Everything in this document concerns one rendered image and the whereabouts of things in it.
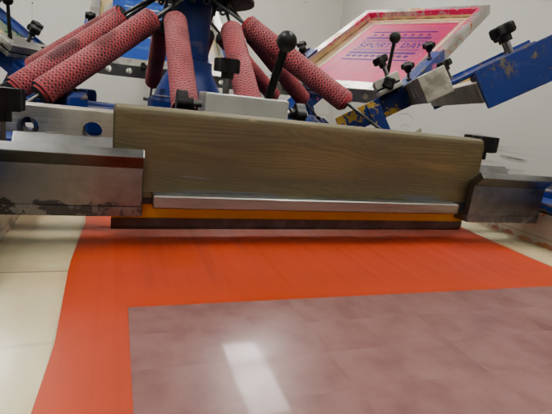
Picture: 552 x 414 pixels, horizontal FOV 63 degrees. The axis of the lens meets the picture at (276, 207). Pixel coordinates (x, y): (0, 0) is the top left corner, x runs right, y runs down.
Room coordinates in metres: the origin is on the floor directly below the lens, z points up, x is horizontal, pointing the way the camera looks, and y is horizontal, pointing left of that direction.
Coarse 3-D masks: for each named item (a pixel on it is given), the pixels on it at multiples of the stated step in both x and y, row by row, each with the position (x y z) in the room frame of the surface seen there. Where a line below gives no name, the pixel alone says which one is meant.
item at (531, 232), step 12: (0, 216) 0.30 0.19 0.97; (12, 216) 0.34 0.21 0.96; (540, 216) 0.47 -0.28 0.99; (0, 228) 0.30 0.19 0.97; (504, 228) 0.51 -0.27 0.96; (516, 228) 0.50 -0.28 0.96; (528, 228) 0.48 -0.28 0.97; (540, 228) 0.47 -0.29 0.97; (0, 240) 0.30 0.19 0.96; (528, 240) 0.48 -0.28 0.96; (540, 240) 0.47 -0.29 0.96
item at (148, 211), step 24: (144, 216) 0.35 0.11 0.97; (168, 216) 0.36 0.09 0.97; (192, 216) 0.36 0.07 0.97; (216, 216) 0.37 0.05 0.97; (240, 216) 0.38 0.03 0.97; (264, 216) 0.39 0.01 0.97; (288, 216) 0.40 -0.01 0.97; (312, 216) 0.41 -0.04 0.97; (336, 216) 0.42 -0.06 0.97; (360, 216) 0.42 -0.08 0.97; (384, 216) 0.43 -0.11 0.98; (408, 216) 0.45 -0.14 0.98; (432, 216) 0.46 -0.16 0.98
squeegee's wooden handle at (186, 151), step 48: (144, 144) 0.34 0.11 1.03; (192, 144) 0.35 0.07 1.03; (240, 144) 0.37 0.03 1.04; (288, 144) 0.38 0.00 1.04; (336, 144) 0.40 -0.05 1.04; (384, 144) 0.42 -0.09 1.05; (432, 144) 0.44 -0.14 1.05; (480, 144) 0.46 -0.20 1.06; (144, 192) 0.34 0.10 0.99; (192, 192) 0.35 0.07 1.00; (240, 192) 0.37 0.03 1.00; (288, 192) 0.38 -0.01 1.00; (336, 192) 0.40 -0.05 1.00; (384, 192) 0.42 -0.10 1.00; (432, 192) 0.44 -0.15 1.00
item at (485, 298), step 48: (336, 240) 0.40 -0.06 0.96; (384, 240) 0.42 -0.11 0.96; (432, 240) 0.44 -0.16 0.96; (480, 240) 0.46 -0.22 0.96; (384, 288) 0.30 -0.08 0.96; (432, 288) 0.31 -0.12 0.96; (480, 288) 0.32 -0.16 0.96; (528, 288) 0.33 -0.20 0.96; (480, 336) 0.24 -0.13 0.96; (528, 336) 0.25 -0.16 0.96; (528, 384) 0.19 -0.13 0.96
